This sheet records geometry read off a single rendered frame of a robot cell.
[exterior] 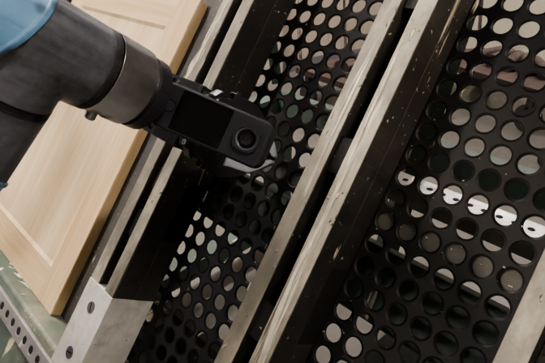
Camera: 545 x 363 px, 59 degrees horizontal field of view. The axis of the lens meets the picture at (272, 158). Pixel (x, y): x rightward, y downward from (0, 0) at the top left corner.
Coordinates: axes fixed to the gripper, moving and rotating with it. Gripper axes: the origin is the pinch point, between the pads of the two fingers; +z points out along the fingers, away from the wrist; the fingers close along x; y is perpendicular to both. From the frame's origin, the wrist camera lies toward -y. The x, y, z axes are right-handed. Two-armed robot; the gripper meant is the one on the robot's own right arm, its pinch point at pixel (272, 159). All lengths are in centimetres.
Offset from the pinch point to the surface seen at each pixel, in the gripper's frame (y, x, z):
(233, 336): -9.9, 18.1, -4.8
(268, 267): -9.9, 10.3, -4.8
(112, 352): 9.5, 32.9, -0.6
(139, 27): 42.3, -10.9, 0.7
